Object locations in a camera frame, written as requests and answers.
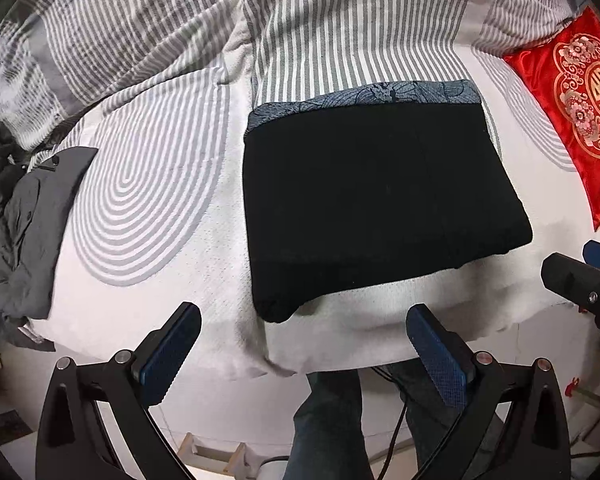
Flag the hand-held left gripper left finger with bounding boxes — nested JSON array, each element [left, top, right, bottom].
[[35, 301, 202, 480]]

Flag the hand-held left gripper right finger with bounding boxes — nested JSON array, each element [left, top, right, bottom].
[[406, 303, 572, 480]]

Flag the black pants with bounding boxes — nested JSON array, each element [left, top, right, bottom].
[[242, 80, 533, 324]]

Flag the person's right leg blue jeans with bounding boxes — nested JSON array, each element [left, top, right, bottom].
[[382, 360, 486, 480]]

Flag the person's leg blue jeans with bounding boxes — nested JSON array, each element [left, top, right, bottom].
[[382, 360, 486, 480], [282, 370, 367, 480]]

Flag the person's left leg blue jeans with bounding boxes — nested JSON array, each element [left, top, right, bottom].
[[282, 370, 367, 480]]

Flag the grey jacket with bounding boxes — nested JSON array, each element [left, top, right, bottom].
[[0, 117, 100, 353]]

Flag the red embroidered pillow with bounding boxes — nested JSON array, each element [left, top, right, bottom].
[[502, 5, 600, 233]]

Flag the grey striped duvet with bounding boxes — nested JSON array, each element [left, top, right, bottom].
[[0, 0, 581, 156]]

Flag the black cable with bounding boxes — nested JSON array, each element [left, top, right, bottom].
[[370, 366, 462, 480]]

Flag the wooden slat frame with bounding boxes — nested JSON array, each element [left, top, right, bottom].
[[177, 432, 292, 480]]

